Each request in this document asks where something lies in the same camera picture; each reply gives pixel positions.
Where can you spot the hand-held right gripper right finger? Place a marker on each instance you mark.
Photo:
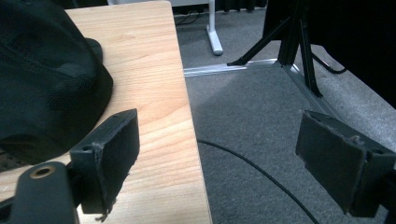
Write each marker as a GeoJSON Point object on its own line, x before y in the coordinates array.
{"type": "Point", "coordinates": [336, 161]}

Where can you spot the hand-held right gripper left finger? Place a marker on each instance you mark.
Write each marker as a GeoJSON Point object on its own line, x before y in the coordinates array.
{"type": "Point", "coordinates": [109, 158]}

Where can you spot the black mesh cap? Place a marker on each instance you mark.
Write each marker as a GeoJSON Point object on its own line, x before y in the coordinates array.
{"type": "Point", "coordinates": [46, 81]}

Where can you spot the black metal stand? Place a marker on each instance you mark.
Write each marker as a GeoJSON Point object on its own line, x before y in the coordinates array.
{"type": "Point", "coordinates": [289, 46]}

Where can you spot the black curtain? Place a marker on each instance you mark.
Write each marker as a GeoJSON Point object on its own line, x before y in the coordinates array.
{"type": "Point", "coordinates": [351, 34]}

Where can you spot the white table leg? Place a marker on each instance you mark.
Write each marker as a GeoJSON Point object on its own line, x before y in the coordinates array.
{"type": "Point", "coordinates": [214, 29]}

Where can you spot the aluminium floor rail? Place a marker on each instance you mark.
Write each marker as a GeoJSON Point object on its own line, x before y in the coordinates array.
{"type": "Point", "coordinates": [258, 70]}

